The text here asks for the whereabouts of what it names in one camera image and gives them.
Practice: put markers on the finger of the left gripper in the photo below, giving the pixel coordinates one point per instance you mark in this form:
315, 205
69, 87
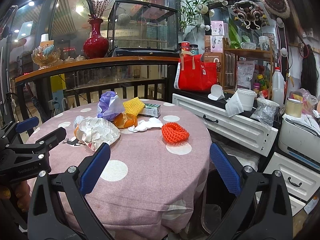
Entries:
49, 141
13, 129

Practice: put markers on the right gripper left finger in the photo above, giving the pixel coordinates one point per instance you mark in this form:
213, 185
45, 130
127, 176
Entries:
47, 218

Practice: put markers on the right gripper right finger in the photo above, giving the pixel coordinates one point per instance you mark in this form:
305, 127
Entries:
262, 208

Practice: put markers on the purple plastic bag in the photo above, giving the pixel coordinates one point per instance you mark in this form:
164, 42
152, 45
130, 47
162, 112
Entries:
109, 106

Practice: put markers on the orange peel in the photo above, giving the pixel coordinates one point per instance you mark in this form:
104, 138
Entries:
123, 120

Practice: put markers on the yellow foam fruit net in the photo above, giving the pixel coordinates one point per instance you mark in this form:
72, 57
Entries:
133, 106

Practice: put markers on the white tissue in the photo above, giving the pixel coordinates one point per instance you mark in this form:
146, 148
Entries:
143, 125

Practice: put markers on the green milk carton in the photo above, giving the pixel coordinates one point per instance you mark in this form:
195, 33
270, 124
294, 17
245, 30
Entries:
151, 110

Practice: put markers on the orange foam fruit net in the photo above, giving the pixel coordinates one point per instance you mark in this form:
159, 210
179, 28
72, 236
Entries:
174, 133

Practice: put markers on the dark brown trash bin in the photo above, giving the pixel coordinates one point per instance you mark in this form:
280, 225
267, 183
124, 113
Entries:
216, 202

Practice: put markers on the left hand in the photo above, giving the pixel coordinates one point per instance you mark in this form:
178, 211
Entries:
21, 192

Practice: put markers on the wooden railing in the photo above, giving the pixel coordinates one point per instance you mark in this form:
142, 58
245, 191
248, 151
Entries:
79, 82

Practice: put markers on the white lower drawer unit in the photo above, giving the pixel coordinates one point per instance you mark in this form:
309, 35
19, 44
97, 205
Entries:
302, 183

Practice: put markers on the glass lotus bowl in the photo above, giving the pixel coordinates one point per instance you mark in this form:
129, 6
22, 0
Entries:
45, 56

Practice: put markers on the white drawer cabinet upper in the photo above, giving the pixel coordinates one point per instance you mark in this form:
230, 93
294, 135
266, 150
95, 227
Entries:
239, 128

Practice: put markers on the white printer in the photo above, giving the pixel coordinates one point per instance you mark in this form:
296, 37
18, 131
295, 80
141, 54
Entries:
299, 137

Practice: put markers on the clear plastic bag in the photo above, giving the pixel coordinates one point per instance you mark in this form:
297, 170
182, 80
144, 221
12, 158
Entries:
265, 112

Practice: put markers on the tape roll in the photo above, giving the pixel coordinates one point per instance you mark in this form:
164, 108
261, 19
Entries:
293, 107

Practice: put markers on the white folded paper bag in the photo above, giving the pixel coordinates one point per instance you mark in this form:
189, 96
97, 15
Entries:
234, 106

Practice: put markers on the red ceramic vase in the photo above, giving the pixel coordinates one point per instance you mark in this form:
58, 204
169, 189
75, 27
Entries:
96, 46

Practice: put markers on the pink polka dot tablecloth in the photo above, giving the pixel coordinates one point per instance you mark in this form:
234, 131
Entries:
148, 188

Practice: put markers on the white paper bucket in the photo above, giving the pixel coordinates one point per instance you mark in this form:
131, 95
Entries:
246, 98

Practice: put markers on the wooden shelf rack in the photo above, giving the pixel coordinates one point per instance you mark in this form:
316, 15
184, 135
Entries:
239, 68

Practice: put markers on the white plastic jug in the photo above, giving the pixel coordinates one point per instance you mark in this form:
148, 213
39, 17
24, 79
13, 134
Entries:
278, 84

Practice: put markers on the glass display case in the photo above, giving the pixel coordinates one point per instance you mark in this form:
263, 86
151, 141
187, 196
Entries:
142, 25

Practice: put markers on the red gift bag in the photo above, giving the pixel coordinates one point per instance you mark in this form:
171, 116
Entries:
194, 75

